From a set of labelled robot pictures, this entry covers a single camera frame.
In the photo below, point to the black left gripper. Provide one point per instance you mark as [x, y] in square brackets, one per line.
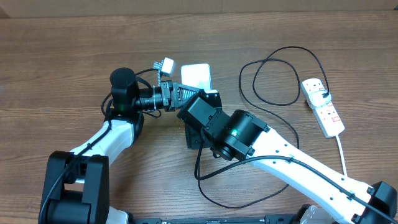
[167, 86]

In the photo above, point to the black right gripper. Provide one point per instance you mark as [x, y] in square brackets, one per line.
[198, 137]

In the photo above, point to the blue Galaxy smartphone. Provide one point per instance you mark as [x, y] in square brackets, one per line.
[196, 75]

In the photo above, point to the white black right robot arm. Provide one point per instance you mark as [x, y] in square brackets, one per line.
[249, 140]

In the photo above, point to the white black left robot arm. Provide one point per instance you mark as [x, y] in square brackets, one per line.
[76, 186]

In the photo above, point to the white charger plug adapter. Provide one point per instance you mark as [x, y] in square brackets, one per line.
[317, 99]

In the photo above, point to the white power strip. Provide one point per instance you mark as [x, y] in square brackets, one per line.
[327, 116]

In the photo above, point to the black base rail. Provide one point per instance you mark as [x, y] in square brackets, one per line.
[267, 219]

